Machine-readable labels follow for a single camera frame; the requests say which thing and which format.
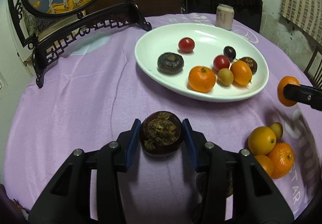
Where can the white oval plate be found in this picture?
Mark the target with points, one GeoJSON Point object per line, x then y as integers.
{"type": "Point", "coordinates": [209, 42]}

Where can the dark mangosteen on plate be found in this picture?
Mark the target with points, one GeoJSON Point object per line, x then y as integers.
{"type": "Point", "coordinates": [170, 63]}

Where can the tan longan on cloth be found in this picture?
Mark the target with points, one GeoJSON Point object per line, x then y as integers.
{"type": "Point", "coordinates": [277, 128]}

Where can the pink beverage can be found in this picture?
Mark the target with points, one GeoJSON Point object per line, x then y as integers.
{"type": "Point", "coordinates": [224, 16]}

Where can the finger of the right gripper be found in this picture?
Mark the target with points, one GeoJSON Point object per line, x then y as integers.
{"type": "Point", "coordinates": [310, 96]}

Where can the ribbed orange tangerine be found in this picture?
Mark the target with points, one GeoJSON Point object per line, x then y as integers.
{"type": "Point", "coordinates": [282, 157]}

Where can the brown passion fruit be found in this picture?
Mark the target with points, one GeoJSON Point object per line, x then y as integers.
{"type": "Point", "coordinates": [251, 63]}

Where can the smooth orange fruit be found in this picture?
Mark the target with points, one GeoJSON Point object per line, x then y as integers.
{"type": "Point", "coordinates": [266, 164]}

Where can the dark mangosteen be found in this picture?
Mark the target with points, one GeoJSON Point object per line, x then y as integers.
{"type": "Point", "coordinates": [170, 63]}
{"type": "Point", "coordinates": [161, 134]}
{"type": "Point", "coordinates": [204, 182]}

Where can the dark cherry with stem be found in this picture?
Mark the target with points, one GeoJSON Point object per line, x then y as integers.
{"type": "Point", "coordinates": [230, 53]}

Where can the orange tangerine on plate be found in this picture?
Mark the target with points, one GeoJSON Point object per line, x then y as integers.
{"type": "Point", "coordinates": [201, 79]}

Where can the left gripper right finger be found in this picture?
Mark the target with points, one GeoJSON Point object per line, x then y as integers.
{"type": "Point", "coordinates": [207, 157]}

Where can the small tan longan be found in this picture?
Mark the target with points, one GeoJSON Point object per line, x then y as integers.
{"type": "Point", "coordinates": [225, 77]}

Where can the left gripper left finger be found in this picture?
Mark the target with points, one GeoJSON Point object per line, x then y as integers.
{"type": "Point", "coordinates": [117, 156]}

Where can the yellow orange fruit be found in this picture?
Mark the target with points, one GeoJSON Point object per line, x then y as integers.
{"type": "Point", "coordinates": [261, 140]}

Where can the deer painting screen stand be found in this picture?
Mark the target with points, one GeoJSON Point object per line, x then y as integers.
{"type": "Point", "coordinates": [47, 50]}

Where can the small orange tangerine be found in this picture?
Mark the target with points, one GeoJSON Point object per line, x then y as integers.
{"type": "Point", "coordinates": [280, 90]}

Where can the striped hanging cloth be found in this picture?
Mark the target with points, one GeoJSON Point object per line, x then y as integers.
{"type": "Point", "coordinates": [306, 14]}

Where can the red cherry tomato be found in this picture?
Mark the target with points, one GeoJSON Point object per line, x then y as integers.
{"type": "Point", "coordinates": [186, 45]}
{"type": "Point", "coordinates": [221, 62]}

